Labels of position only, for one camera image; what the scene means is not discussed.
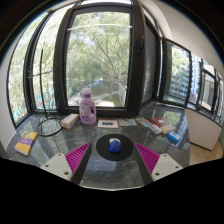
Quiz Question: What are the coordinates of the white card with dark print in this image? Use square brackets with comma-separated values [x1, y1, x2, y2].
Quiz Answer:
[97, 119, 120, 129]

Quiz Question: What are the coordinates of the small white and blue box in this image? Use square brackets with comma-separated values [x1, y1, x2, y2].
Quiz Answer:
[149, 124, 164, 135]

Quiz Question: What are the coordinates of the red book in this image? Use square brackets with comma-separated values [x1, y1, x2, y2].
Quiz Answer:
[149, 116, 177, 135]

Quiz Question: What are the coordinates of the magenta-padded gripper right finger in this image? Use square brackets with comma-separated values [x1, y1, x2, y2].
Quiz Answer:
[133, 141, 184, 186]

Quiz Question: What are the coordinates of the black wire ring stand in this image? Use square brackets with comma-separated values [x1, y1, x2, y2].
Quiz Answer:
[35, 49, 64, 137]

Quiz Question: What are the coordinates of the pale printed leaflet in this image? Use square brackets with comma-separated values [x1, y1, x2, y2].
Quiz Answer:
[118, 118, 138, 127]

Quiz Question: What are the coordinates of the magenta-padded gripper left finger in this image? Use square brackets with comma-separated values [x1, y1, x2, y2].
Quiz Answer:
[39, 141, 92, 185]

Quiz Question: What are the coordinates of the purple detergent bottle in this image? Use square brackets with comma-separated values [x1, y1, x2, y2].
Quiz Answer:
[78, 87, 98, 126]

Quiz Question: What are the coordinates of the round black mouse pad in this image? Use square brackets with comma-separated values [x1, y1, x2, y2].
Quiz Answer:
[95, 133, 134, 162]

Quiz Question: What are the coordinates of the orange and white box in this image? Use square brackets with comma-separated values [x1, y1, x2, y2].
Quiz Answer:
[60, 113, 80, 130]

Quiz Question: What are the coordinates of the blue and white computer mouse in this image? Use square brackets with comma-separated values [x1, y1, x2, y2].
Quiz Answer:
[108, 135, 123, 154]

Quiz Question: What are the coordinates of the yellow and purple box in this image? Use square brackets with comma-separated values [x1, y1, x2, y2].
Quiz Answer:
[14, 131, 39, 157]

